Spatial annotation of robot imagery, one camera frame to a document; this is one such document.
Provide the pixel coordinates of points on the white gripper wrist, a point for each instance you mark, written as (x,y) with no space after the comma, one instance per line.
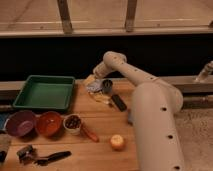
(100,71)

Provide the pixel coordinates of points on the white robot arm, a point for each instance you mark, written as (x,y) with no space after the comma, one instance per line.
(153,105)

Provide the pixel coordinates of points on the red bowl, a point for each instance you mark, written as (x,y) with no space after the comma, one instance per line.
(48,123)

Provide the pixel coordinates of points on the purple bowl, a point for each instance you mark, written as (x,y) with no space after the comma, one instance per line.
(20,123)

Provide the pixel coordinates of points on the dark metal cup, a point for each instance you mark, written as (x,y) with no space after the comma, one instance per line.
(107,86)

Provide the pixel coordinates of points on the green plastic tray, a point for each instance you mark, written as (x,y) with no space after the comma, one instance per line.
(42,92)

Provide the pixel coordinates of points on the white cup with beans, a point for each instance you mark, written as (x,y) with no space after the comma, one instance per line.
(72,124)

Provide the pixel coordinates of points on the orange carrot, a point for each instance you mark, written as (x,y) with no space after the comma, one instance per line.
(89,133)

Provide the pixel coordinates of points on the blue sponge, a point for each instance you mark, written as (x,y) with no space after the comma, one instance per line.
(129,117)

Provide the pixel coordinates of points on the yellow apple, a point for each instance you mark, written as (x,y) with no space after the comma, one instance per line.
(117,142)

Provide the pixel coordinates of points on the blue object at left edge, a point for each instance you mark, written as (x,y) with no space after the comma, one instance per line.
(3,119)

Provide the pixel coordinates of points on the metal clamp tool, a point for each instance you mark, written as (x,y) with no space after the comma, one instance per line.
(26,154)

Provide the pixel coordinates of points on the grey object at left edge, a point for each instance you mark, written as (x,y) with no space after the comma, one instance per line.
(5,142)

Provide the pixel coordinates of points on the black handled utensil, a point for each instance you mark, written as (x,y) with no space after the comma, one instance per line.
(43,161)

